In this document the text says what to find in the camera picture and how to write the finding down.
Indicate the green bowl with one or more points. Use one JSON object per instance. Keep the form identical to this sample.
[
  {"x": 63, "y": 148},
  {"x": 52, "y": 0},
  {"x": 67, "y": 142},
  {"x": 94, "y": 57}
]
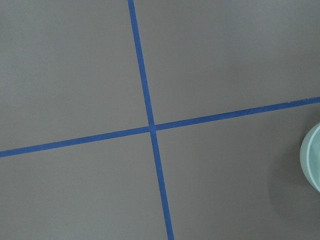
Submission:
[{"x": 310, "y": 157}]

